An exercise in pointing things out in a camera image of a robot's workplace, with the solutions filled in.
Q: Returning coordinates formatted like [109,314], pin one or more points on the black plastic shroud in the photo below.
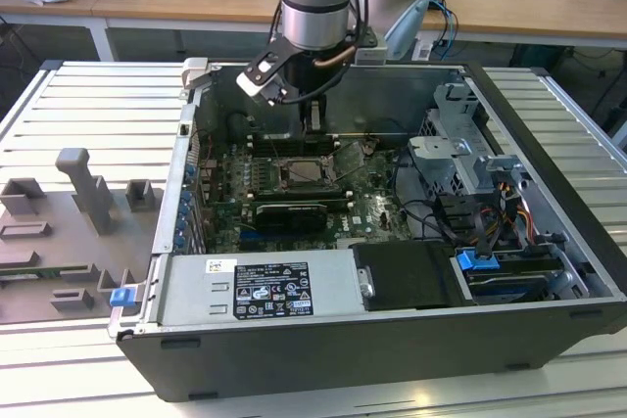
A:
[406,276]

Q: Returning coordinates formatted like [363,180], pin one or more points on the grey case latch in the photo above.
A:
[196,73]

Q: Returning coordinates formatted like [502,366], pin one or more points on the CPU socket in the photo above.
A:
[283,178]

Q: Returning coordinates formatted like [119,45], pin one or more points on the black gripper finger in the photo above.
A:
[306,114]

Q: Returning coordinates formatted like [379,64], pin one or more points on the black open PC case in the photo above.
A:
[343,354]

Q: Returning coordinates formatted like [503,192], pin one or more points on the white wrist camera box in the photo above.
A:
[255,78]

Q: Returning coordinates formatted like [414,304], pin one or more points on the pale blue teach pendant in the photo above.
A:
[409,26]

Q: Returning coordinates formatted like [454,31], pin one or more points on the black round cylinder part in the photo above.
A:
[237,124]

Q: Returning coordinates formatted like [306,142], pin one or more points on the blue plastic clip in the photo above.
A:
[121,298]

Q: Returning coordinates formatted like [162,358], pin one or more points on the silver power supply unit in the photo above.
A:
[186,291]

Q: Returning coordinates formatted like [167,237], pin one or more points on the grey parts rack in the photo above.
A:
[59,242]

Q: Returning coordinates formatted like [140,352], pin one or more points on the hard disk in blue carrier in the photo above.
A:
[477,261]

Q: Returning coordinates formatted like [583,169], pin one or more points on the black RAM slot bank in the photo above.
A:
[264,146]
[303,195]

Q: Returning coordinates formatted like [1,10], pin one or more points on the green motherboard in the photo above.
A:
[372,212]

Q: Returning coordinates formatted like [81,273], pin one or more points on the silver drive cage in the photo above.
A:
[441,153]

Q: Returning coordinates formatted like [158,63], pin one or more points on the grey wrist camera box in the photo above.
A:
[371,56]

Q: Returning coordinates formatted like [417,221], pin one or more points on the green RAM stick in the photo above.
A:
[29,270]

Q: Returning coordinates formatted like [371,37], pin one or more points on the black graphics card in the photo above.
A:
[289,219]

